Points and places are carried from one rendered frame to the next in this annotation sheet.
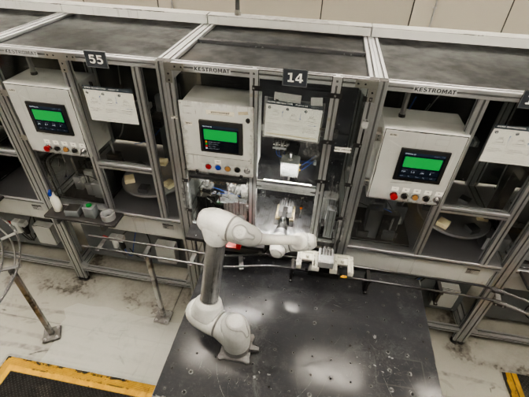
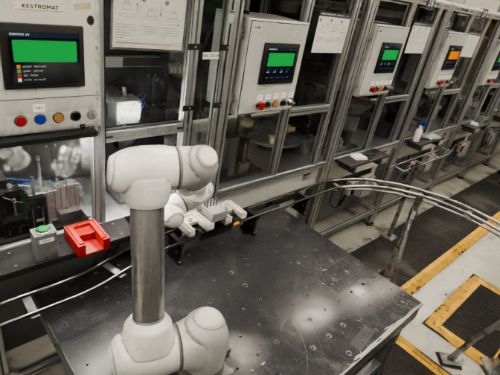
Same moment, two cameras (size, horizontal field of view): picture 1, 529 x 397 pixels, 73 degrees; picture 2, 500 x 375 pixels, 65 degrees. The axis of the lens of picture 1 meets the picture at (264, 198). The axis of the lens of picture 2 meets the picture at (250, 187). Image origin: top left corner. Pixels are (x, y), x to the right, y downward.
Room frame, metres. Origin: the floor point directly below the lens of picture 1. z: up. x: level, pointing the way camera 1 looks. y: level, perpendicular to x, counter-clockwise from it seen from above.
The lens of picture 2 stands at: (0.47, 0.89, 1.97)
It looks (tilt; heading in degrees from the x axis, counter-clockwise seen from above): 28 degrees down; 304
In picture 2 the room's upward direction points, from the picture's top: 11 degrees clockwise
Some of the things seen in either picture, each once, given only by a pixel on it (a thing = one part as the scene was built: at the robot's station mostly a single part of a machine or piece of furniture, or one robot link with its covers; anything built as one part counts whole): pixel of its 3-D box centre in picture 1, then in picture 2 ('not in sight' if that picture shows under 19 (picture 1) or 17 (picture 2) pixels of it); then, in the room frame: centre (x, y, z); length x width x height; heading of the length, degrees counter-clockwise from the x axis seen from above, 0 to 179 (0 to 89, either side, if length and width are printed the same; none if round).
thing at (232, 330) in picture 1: (234, 330); (203, 338); (1.06, 0.14, 0.85); 0.18 x 0.16 x 0.22; 62
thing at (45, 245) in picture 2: not in sight; (43, 241); (1.72, 0.35, 0.97); 0.08 x 0.08 x 0.12; 81
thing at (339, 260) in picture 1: (323, 265); (210, 221); (1.57, -0.41, 0.84); 0.36 x 0.14 x 0.10; 81
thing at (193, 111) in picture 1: (222, 131); (25, 57); (1.92, 0.27, 1.60); 0.42 x 0.29 x 0.46; 81
